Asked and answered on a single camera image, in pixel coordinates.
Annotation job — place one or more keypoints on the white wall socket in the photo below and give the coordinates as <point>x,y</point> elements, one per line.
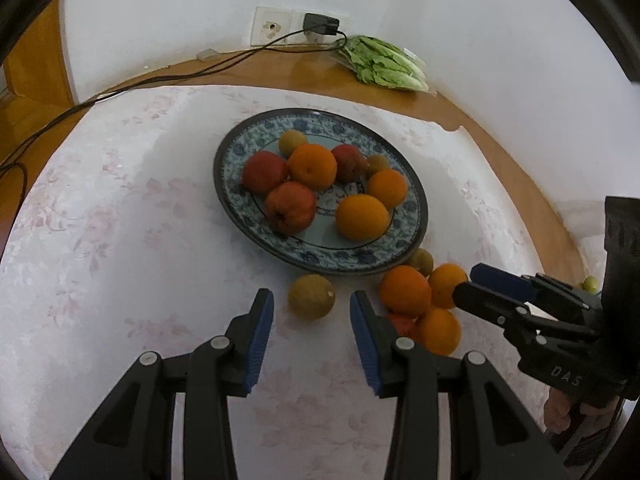
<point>286,28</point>

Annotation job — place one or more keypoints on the black power adapter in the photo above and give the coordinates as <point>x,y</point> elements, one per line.
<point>320,24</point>

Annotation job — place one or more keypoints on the white plastic bag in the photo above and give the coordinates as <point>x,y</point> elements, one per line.
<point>584,220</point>

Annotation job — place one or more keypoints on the small brownish green fruit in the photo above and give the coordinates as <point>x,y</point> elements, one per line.
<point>422,261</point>

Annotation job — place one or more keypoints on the yellow-green plum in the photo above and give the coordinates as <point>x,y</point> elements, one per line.
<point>376,163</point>
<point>290,141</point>

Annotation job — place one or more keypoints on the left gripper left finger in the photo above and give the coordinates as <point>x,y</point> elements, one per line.
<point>129,436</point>

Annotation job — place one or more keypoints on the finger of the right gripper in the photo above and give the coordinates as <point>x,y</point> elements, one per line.
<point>524,322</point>
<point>542,291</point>

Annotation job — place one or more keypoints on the bagged green lettuce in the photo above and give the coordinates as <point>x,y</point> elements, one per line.
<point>375,61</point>

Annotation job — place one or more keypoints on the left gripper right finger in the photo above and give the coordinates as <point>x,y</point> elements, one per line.
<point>492,435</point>

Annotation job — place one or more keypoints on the small red apple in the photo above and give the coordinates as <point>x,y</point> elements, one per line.
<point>350,162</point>

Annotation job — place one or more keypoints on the white floral tablecloth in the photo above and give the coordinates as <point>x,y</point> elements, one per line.
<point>123,247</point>

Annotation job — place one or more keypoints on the large orange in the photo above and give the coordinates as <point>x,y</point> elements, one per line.
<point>313,165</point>
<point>361,217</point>

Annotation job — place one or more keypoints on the blue patterned ceramic plate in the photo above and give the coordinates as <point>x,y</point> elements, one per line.
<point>319,248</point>

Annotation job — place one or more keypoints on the person's right hand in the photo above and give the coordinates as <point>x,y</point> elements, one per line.
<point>557,412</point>

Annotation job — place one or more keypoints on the brownish green pear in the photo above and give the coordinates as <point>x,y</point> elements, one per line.
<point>311,297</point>

